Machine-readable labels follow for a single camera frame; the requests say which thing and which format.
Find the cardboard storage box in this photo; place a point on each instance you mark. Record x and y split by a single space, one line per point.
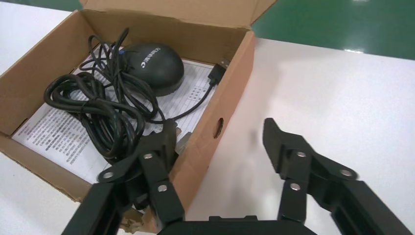
42 58

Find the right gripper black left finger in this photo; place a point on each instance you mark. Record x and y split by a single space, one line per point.
152 181

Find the white printed paper manual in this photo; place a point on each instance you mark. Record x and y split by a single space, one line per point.
58 136

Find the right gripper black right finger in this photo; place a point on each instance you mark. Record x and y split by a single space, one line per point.
298 162

